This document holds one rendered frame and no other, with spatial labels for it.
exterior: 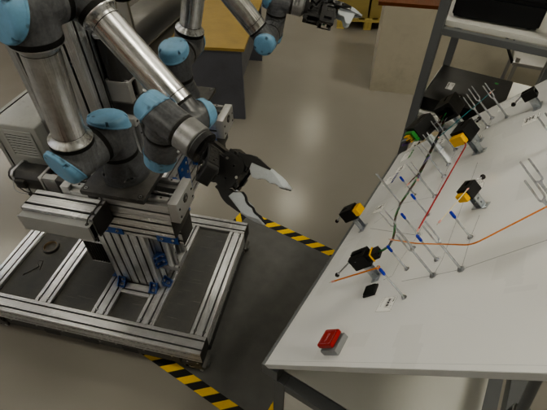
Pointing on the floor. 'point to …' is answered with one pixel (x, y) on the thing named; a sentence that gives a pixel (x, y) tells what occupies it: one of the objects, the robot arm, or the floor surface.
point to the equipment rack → (444, 15)
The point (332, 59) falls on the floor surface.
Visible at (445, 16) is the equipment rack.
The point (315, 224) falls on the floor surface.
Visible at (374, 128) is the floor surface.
